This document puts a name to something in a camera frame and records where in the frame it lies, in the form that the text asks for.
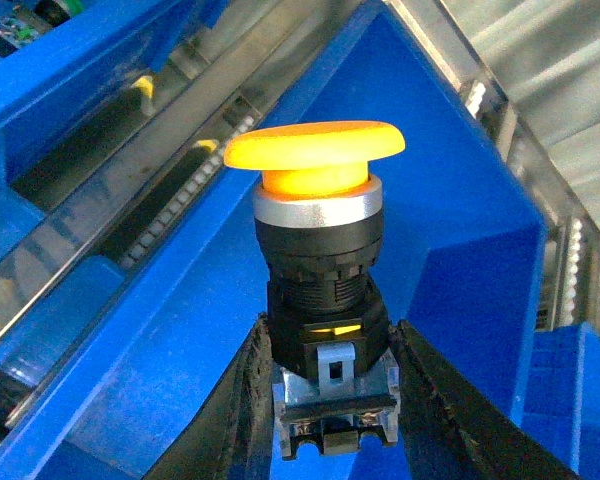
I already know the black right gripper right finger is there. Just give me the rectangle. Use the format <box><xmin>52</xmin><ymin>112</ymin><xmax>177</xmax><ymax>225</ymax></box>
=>
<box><xmin>389</xmin><ymin>320</ymin><xmax>579</xmax><ymax>479</ymax></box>

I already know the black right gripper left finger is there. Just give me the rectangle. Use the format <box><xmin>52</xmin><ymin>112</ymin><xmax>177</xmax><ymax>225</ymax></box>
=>
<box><xmin>144</xmin><ymin>313</ymin><xmax>273</xmax><ymax>479</ymax></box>

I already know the yellow mushroom push button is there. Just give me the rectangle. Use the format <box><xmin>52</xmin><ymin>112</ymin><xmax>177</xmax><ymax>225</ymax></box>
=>
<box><xmin>224</xmin><ymin>120</ymin><xmax>406</xmax><ymax>460</ymax></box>

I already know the blue source bin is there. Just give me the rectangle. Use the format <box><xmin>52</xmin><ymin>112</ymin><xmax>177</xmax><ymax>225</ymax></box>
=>
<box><xmin>0</xmin><ymin>0</ymin><xmax>231</xmax><ymax>281</ymax></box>

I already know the green button near centre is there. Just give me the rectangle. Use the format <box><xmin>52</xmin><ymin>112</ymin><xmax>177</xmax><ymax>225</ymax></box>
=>
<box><xmin>0</xmin><ymin>0</ymin><xmax>85</xmax><ymax>58</ymax></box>

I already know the metal rack divider rail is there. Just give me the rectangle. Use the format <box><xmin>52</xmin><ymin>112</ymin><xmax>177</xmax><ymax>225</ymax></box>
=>
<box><xmin>0</xmin><ymin>1</ymin><xmax>356</xmax><ymax>341</ymax></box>

